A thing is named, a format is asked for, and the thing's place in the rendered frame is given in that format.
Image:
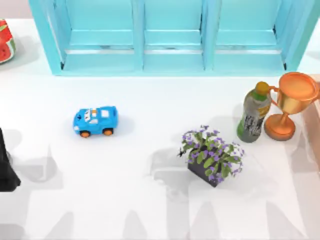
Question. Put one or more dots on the blue toy car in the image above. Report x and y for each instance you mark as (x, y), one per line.
(97, 120)

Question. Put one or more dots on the purple flower plant pot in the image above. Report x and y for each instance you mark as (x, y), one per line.
(212, 157)

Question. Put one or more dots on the light blue rack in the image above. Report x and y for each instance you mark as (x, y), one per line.
(172, 37)

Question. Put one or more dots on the green bottle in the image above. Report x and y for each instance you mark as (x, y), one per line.
(253, 115)

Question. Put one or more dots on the copper trophy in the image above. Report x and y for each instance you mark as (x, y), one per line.
(290, 100)

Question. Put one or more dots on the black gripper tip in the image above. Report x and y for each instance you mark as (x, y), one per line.
(6, 172)

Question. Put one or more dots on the watermelon print can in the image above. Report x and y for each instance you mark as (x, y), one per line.
(5, 42)

